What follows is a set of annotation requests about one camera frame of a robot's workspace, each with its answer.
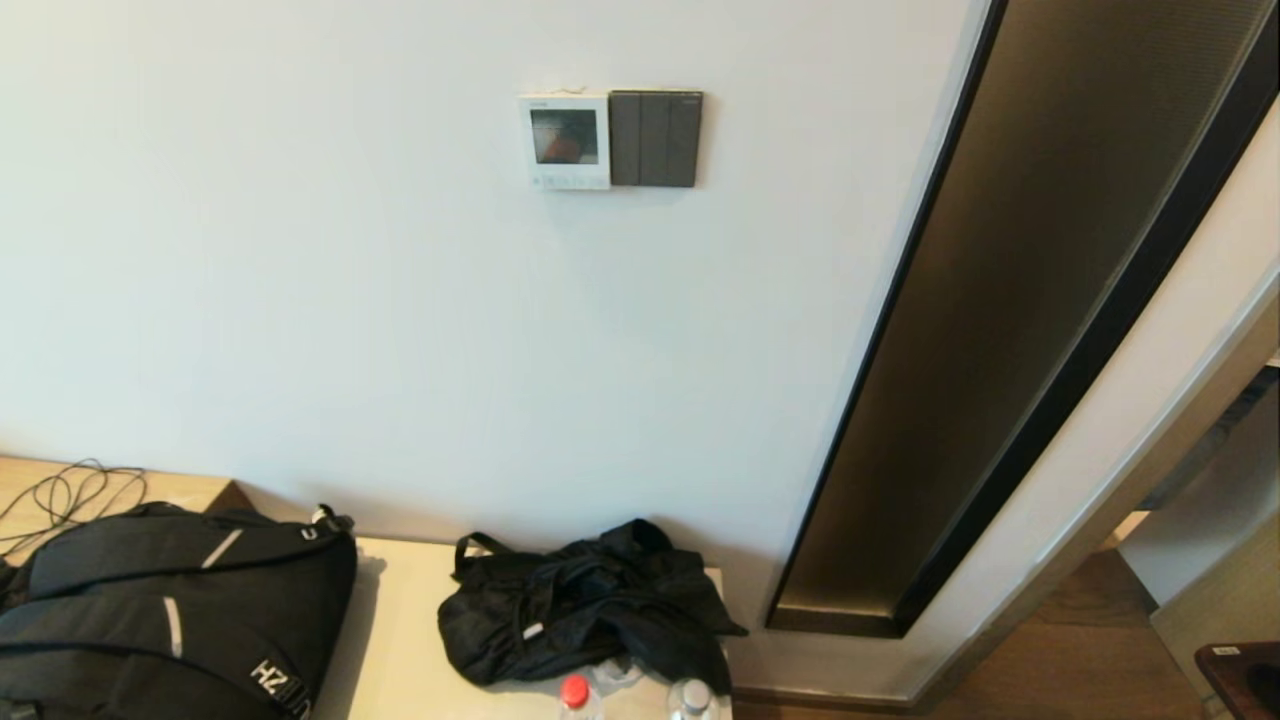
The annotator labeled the dark bronze wall panel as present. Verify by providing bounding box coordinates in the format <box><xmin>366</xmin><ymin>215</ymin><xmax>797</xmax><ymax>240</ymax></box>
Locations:
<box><xmin>765</xmin><ymin>0</ymin><xmax>1280</xmax><ymax>640</ymax></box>

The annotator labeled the crumpled black bag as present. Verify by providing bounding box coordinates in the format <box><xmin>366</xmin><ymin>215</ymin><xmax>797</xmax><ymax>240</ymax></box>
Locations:
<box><xmin>437</xmin><ymin>518</ymin><xmax>749</xmax><ymax>697</ymax></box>

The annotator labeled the dark brown chair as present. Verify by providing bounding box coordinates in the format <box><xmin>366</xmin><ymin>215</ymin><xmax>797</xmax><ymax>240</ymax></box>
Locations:
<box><xmin>1194</xmin><ymin>642</ymin><xmax>1280</xmax><ymax>720</ymax></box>

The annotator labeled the white-capped plastic bottle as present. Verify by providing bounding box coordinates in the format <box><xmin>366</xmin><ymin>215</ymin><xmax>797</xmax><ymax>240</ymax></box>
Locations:
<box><xmin>667</xmin><ymin>679</ymin><xmax>721</xmax><ymax>720</ymax></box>

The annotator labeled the white wall control panel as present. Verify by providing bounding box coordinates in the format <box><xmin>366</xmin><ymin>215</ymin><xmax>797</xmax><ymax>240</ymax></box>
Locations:
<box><xmin>517</xmin><ymin>94</ymin><xmax>612</xmax><ymax>192</ymax></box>

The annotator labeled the dark grey wall switch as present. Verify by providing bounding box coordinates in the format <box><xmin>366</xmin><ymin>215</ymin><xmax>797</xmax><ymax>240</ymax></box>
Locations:
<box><xmin>608</xmin><ymin>90</ymin><xmax>704</xmax><ymax>189</ymax></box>

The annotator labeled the red-capped plastic bottle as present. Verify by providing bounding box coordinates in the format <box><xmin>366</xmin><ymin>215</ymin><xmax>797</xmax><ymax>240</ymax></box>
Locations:
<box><xmin>558</xmin><ymin>674</ymin><xmax>604</xmax><ymax>720</ymax></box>

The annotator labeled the large black backpack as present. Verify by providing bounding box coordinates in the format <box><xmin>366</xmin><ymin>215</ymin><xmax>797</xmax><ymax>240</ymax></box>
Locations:
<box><xmin>0</xmin><ymin>501</ymin><xmax>359</xmax><ymax>720</ymax></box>

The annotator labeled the black cable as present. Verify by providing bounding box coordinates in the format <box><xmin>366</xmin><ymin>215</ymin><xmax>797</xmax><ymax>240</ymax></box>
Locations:
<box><xmin>0</xmin><ymin>459</ymin><xmax>148</xmax><ymax>557</ymax></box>

